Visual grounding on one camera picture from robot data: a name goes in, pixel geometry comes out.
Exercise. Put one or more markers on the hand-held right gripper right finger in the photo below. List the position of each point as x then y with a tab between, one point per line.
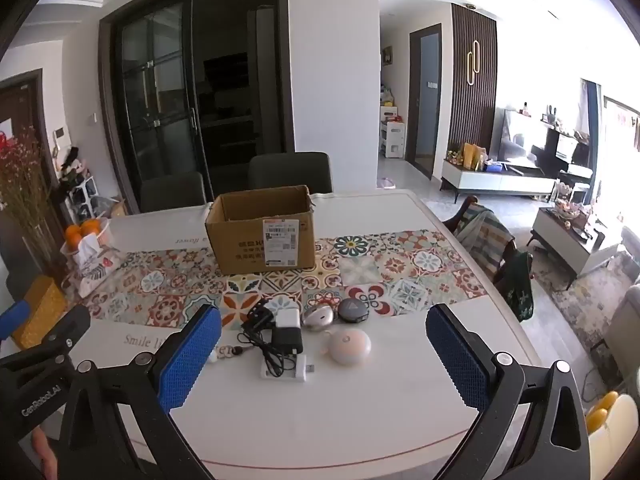
460	360

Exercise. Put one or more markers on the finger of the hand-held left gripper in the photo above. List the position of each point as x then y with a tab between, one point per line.
60	330
14	314

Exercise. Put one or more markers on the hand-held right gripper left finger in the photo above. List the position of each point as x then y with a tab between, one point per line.
190	355

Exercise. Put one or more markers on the white charger cube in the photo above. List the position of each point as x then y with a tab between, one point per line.
289	320

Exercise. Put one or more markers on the brown cardboard box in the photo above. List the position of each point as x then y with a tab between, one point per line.
240	250

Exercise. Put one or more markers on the person's left hand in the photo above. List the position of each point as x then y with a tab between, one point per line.
45	447

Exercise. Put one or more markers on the yellow box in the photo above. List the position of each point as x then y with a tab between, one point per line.
42	310

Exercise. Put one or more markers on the glass vase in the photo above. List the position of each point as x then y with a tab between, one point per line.
42	250

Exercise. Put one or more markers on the printed tissue box cover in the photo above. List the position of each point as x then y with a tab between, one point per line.
95	265

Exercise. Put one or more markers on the white tablecloth with patterned strip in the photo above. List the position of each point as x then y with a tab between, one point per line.
380	410

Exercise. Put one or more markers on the green cloth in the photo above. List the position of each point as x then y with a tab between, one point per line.
520	285

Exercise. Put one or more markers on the orange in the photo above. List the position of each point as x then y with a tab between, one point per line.
73	234
90	227

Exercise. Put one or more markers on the black power adapter block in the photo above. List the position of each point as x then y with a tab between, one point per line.
288	341

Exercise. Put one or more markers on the wooden chair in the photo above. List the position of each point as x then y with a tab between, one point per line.
502	265

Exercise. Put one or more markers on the white fruit basket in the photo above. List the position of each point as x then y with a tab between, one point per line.
102	234

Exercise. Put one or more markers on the pale pink round device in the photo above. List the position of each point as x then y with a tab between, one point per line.
350	347

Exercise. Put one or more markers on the white flat adapter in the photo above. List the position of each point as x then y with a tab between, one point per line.
300	367

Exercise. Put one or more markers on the dark grey round device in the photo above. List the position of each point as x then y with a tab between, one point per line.
354	310

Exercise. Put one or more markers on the striped blanket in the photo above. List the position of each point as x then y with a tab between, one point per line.
480	237

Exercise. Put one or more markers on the patterned rug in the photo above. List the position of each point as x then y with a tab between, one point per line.
575	305

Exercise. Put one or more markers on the white shelf rack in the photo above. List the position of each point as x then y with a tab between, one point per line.
85	200

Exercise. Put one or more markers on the silver oval device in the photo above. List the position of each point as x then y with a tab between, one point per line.
319	319

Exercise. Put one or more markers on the red dried flowers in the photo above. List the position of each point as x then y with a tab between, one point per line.
22	175

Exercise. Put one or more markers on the yellow toy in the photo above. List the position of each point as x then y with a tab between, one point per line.
600	410

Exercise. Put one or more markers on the coffee table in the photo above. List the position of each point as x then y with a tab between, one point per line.
560	245

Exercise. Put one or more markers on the dark grey dining chair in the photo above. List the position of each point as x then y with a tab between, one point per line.
172	192
290	172

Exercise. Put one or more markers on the grey sofa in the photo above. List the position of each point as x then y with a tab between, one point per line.
622	320

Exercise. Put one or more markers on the white television cabinet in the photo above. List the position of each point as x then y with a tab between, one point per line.
490	180

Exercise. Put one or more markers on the yellow paper bag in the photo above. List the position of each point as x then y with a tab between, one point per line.
472	157

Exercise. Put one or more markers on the brown entrance door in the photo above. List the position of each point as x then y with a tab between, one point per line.
20	110

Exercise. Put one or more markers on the television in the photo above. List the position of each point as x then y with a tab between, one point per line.
520	140

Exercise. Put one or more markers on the black desk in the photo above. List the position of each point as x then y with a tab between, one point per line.
560	152

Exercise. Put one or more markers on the small white cabinet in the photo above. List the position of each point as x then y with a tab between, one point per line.
395	137

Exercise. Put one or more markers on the dark glass sliding door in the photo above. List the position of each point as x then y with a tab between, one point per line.
150	90

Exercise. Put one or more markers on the dark interior door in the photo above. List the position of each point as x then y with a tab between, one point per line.
427	100

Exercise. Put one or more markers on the dark slatted wall panel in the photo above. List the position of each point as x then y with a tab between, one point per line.
457	110

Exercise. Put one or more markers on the gold wall lamp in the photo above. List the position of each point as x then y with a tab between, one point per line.
469	70

